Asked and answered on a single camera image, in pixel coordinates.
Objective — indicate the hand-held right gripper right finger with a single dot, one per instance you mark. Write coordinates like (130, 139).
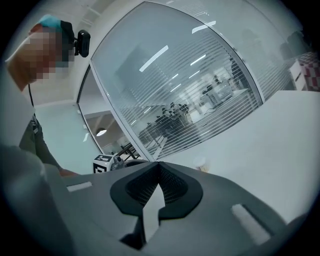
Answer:
(220, 205)

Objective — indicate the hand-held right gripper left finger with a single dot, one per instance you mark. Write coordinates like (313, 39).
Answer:
(100, 200)

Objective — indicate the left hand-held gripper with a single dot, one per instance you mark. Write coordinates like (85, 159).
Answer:
(106, 163)

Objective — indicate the clear cotton swab container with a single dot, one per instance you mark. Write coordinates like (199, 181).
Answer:
(202, 165)

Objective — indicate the person's left forearm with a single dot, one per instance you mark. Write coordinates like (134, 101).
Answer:
(68, 172)

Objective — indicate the round ceiling lamp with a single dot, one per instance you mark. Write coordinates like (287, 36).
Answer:
(101, 132)

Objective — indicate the person's grey clothed torso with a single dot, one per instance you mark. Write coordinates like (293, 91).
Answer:
(27, 130)

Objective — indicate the glass partition with striped blinds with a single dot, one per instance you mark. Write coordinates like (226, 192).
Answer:
(175, 82)

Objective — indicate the person's head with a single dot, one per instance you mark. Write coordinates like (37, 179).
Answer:
(37, 60)

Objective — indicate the red and white checkered box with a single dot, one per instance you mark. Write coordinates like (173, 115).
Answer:
(311, 72)

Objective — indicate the glass door with white frame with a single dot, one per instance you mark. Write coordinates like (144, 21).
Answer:
(100, 120)

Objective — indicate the black head-mounted camera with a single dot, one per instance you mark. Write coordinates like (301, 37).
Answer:
(83, 43)

